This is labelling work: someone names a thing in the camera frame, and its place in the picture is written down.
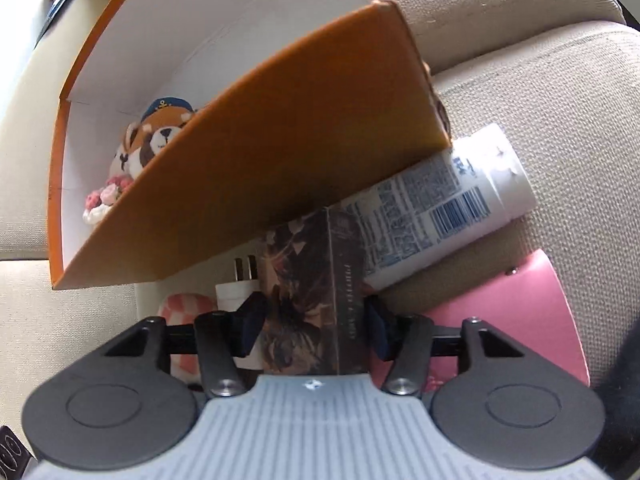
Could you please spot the red panda plush blue hat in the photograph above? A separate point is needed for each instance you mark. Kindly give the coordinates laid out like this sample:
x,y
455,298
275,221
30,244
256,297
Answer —
x,y
162,135

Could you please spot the white charger plug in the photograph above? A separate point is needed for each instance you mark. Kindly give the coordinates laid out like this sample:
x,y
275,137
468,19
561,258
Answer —
x,y
230,295

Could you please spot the dark printed small box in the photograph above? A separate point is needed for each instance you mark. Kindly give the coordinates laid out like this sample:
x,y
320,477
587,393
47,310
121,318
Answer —
x,y
310,300

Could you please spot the pink checkered round cushion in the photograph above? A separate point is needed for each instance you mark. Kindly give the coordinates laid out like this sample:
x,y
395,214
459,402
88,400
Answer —
x,y
185,307

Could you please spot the pink flower bouquet toy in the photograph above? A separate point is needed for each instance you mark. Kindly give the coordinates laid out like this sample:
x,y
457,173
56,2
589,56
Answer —
x,y
102,200

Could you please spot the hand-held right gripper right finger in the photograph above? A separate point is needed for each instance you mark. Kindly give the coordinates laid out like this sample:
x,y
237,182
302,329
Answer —
x,y
376,327

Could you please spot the pink flat case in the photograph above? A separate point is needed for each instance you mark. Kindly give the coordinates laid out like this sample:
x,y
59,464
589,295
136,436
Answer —
x,y
500,305

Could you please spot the orange cardboard box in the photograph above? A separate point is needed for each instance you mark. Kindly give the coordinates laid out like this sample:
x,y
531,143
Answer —
x,y
275,150

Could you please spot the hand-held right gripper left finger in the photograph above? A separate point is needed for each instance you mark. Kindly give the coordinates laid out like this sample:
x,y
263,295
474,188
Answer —
x,y
251,327

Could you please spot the beige fabric sofa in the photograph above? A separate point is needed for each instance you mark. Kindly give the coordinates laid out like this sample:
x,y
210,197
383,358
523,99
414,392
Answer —
x,y
550,85

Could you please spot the small red panda plush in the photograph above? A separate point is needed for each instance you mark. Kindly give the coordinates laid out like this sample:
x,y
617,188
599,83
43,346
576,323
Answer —
x,y
125,157

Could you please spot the white tube with printed label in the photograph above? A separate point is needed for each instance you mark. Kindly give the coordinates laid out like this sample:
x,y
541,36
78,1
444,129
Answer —
x,y
450,195

